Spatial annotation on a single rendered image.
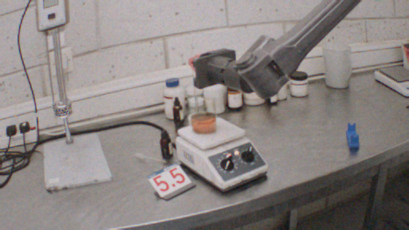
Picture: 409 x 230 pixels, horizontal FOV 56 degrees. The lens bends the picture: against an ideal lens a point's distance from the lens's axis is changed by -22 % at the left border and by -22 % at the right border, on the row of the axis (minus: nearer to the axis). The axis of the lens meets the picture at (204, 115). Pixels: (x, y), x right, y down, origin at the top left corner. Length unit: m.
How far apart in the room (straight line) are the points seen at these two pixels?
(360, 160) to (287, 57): 0.42
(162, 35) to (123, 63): 0.16
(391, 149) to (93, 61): 0.99
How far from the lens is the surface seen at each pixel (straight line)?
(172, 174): 1.09
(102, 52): 1.52
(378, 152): 1.21
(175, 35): 1.56
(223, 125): 1.16
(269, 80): 0.85
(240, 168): 1.07
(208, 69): 0.98
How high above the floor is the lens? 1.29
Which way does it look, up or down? 22 degrees down
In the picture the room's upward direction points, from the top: 5 degrees counter-clockwise
